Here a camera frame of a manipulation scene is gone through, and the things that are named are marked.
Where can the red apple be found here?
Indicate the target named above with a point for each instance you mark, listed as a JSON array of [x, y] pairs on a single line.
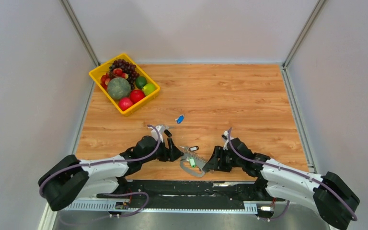
[[125, 103], [136, 96]]

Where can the dark green lime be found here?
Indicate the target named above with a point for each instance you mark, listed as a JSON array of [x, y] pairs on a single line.
[[140, 82]]

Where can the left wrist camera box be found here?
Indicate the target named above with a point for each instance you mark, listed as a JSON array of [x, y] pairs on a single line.
[[157, 133]]

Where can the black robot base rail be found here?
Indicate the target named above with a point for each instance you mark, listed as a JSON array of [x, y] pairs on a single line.
[[192, 194]]

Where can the aluminium frame post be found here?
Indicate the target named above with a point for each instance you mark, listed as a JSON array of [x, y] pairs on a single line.
[[304, 32], [79, 30]]

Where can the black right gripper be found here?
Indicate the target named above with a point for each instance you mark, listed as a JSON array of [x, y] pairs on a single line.
[[213, 164]]

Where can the right aluminium frame post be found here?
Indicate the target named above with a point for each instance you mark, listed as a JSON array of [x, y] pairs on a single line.
[[304, 32]]

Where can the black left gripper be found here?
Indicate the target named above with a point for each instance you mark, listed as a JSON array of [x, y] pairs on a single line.
[[172, 154]]

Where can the yellow plastic fruit tray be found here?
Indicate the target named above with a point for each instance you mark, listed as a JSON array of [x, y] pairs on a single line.
[[100, 76]]

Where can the dark purple grape bunch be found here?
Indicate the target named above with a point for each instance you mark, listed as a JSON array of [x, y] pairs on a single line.
[[128, 68]]

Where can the silver key with blue tag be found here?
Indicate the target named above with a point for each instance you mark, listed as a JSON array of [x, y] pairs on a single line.
[[180, 119]]

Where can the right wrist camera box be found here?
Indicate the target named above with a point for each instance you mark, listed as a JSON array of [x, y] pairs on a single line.
[[227, 138]]

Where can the silver keyring bunch with keys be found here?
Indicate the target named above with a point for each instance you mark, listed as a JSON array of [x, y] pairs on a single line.
[[192, 163]]

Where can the left aluminium frame post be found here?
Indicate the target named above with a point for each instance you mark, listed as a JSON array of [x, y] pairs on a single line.
[[79, 30]]

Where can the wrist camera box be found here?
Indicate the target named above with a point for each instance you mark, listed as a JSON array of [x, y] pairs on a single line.
[[227, 138], [157, 133]]

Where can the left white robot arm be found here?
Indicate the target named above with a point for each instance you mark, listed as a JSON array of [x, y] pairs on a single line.
[[71, 178]]

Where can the green netted melon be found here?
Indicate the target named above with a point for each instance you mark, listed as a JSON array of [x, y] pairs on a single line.
[[119, 88]]

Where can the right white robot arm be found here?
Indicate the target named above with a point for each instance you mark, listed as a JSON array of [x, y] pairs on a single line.
[[327, 195]]

